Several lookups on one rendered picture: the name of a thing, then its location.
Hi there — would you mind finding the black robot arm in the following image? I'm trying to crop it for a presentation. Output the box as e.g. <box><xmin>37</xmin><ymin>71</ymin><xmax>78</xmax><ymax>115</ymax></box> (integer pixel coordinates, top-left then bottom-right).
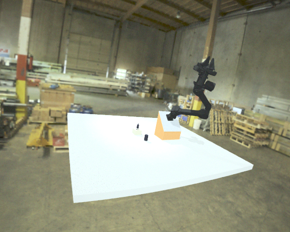
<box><xmin>166</xmin><ymin>65</ymin><xmax>216</xmax><ymax>121</ymax></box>

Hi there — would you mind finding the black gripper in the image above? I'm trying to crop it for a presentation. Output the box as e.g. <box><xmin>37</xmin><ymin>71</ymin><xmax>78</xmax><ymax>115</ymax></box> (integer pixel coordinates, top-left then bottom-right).
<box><xmin>197</xmin><ymin>56</ymin><xmax>217</xmax><ymax>80</ymax></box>

